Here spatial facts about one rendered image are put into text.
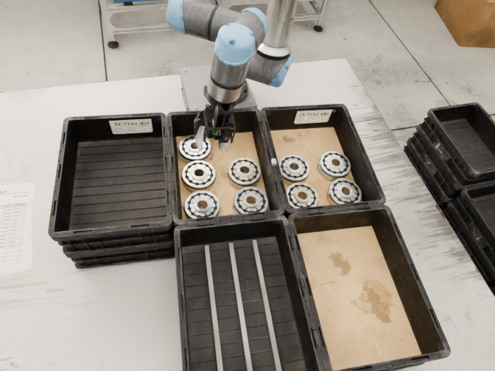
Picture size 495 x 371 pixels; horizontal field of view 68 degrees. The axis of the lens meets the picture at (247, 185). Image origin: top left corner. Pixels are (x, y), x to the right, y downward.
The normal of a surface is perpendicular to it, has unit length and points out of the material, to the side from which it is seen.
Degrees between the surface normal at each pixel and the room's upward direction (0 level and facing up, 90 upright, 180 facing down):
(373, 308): 0
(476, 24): 90
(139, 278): 0
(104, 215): 0
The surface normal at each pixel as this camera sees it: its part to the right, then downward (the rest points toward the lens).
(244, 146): 0.10, -0.55
